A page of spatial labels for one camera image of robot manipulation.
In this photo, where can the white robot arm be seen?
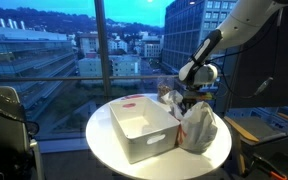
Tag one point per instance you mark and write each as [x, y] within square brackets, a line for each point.
[237, 26]

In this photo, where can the clear glass with contents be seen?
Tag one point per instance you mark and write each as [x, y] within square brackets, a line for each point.
[164, 88]

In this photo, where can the white plastic basket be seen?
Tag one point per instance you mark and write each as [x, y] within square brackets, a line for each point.
[140, 133]

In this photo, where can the wooden armchair with gray cushion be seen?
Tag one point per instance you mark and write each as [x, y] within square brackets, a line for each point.
[250, 133]

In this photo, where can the red pink flat cloth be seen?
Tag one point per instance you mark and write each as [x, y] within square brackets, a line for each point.
[132, 97]

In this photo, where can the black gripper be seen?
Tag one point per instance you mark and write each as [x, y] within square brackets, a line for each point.
[191, 90]

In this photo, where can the white orange plastic bag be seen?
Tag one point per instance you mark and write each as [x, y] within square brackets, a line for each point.
[197, 130]

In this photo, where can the yellowish wrist camera bar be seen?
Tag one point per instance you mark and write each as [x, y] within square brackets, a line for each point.
[204, 96]

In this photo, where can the gray office chair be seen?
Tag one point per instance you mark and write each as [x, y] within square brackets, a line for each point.
[4, 126]

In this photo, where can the horizontal window railing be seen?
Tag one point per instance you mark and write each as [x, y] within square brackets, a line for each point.
[50, 79]

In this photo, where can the black tool with orange tip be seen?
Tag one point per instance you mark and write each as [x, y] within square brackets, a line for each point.
[267, 168]

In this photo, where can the vertical window mullion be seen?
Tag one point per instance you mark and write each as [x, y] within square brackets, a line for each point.
[102, 46]

